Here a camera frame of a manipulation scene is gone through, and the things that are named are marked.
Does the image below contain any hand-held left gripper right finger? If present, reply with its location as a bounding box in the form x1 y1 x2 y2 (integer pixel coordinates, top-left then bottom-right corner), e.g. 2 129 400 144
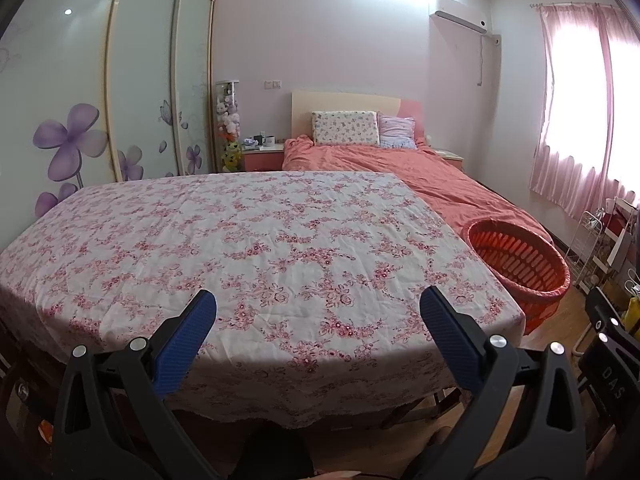
415 286 588 480

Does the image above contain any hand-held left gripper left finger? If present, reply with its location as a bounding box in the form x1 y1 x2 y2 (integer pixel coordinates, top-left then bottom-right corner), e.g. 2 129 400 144
52 289 221 480

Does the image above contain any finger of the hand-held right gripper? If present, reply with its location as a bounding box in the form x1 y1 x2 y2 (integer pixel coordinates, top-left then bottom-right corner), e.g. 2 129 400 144
585 287 640 343

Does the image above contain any orange plastic basket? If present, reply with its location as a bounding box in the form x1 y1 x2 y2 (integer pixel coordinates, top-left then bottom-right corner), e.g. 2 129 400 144
462 219 571 336

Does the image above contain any yellow bottle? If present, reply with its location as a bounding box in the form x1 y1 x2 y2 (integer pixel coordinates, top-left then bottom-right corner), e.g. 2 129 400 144
622 296 640 336

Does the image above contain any cluttered desk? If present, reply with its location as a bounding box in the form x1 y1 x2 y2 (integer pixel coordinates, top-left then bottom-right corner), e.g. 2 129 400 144
590 197 640 306

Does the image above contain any pink floral tablecloth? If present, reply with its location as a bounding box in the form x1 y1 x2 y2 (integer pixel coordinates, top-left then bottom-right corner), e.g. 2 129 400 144
0 170 526 428

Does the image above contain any person's bare foot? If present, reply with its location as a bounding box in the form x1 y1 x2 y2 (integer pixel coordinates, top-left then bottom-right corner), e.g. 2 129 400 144
425 425 453 461

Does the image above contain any orange pink duvet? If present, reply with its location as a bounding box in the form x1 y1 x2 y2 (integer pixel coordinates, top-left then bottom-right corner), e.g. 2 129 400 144
281 135 556 241

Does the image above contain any pink window curtain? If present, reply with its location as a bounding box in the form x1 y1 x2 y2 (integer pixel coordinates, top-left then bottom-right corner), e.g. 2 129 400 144
602 7 640 201
529 4 613 221

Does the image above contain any pink nightstand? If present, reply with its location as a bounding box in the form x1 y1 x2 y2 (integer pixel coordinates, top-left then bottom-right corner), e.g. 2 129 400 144
242 142 286 173
432 149 463 171

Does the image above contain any pink striped pillow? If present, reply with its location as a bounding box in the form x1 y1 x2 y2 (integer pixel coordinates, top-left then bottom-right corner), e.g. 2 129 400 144
377 114 417 150

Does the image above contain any floral pillow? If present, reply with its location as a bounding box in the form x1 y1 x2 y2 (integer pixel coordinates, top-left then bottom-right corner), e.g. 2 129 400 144
311 111 380 147

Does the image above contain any clear toy display tower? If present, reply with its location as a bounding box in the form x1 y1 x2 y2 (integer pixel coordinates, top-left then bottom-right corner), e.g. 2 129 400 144
216 80 243 173

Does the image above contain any beige pink headboard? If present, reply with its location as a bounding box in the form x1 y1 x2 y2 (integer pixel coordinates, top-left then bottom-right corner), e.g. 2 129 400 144
291 91 423 146

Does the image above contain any air conditioner pipe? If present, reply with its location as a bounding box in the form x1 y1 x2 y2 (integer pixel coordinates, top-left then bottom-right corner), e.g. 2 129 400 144
477 34 502 88

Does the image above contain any flower print sliding wardrobe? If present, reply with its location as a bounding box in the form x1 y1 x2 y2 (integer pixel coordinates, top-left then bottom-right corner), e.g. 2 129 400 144
0 0 218 221

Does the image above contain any white air conditioner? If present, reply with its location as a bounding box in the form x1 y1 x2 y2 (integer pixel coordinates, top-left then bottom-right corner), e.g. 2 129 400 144
434 0 488 36

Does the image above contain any white wire rack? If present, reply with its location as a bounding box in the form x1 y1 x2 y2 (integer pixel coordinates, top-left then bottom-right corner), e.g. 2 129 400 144
565 210 603 291

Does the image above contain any wooden table frame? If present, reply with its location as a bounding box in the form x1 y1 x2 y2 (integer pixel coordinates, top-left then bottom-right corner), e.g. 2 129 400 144
380 387 466 428

